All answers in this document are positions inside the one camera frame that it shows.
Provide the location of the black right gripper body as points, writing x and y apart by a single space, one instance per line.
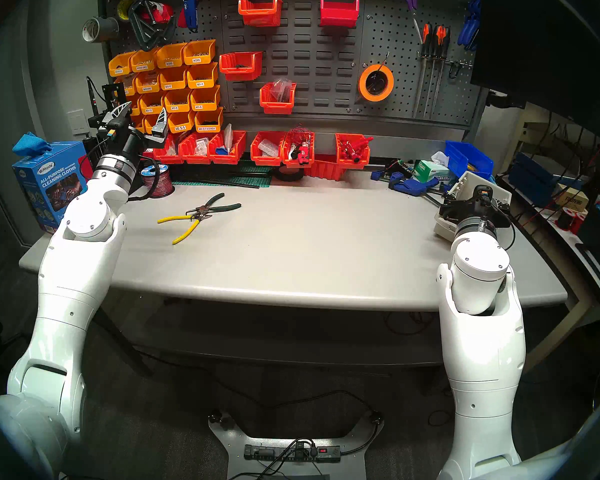
477 211

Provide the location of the grey metal C-clamp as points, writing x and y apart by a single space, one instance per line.
140 36

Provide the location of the black computer monitor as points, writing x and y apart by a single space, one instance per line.
545 44

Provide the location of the grey duct tape roll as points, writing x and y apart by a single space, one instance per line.
102 29

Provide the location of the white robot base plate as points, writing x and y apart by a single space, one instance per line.
235 464

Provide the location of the green cutting mat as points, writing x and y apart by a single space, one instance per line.
250 180

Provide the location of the red plastic parts bin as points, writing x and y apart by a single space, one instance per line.
172 156
227 159
312 151
265 160
192 159
352 164
325 170
275 106
240 72
260 16
339 16

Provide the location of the white wall plate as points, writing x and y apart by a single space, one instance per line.
77 123

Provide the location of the orange bin labelled M4X4X6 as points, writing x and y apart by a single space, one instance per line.
148 83

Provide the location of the orange bin labelled M3X5X4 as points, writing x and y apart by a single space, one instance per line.
121 66

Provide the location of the orange bin labelled M4 HEX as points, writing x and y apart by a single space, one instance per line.
209 121

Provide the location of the black table leg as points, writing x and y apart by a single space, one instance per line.
125 346

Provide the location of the grey pegboard wall panel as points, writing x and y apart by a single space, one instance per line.
320 59

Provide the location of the black power strip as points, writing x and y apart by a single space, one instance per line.
260 452

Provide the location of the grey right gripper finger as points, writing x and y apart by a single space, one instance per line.
450 213
503 220

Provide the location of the white tissue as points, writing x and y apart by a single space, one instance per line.
440 159

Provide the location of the black pegboard hook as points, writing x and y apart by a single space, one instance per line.
452 70

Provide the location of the orange bin labelled M3-12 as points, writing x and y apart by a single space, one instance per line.
150 104

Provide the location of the blue plastic bin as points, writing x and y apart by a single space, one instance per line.
472 159

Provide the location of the green white tissue box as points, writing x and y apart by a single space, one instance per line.
432 171

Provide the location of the black tape roll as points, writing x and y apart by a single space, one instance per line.
286 175

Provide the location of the beige side table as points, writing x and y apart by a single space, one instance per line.
555 334

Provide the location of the blue spring clamp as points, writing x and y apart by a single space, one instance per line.
467 31

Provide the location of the blue cleaning cloths carton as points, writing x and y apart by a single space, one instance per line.
40 184

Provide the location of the beige plastic storage box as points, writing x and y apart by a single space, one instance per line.
462 184

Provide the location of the black metal stand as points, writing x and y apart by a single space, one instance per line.
94 120

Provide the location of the orange bin labelled M3-6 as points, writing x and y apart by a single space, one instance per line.
205 100

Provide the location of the small orange parts bin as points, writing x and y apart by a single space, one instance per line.
136 104
130 86
139 124

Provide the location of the orange bin labelled M3-4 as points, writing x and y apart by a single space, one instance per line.
202 76

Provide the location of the yellow tape roll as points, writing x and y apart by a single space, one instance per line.
120 9

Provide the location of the orange bin labelled M3X8 BAD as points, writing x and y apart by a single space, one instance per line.
144 63

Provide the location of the orange bin labelled M3X6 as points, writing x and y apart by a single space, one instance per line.
199 54

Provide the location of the orange tape roll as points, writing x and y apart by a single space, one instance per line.
361 82

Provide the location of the blue cleaning cloth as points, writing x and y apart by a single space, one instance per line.
30 145

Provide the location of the tan cardboard box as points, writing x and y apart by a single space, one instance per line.
574 200

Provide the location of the small blue clamp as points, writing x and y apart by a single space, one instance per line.
377 175

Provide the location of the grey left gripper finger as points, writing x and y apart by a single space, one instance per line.
119 114
161 126

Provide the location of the orange bin labelled M4-6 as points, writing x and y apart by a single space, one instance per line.
174 80

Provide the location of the red small clamps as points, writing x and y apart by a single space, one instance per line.
352 151

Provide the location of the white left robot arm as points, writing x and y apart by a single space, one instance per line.
70 294

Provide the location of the orange bin labelled M2.5-6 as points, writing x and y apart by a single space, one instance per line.
149 121

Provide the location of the red black hand tool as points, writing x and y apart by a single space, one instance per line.
302 154

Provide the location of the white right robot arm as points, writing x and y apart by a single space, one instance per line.
485 344

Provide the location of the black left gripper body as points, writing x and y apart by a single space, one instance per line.
135 145

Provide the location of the orange bin labelled M3-8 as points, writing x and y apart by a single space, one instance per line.
178 102

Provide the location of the orange bin labelled M2.5-5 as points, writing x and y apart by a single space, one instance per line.
181 123

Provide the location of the black monitor mount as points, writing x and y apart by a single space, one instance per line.
505 100

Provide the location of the black soldering iron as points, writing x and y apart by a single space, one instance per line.
91 91

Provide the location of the dark blue case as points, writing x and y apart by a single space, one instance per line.
530 176

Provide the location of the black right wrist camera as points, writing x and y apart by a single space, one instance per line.
482 191

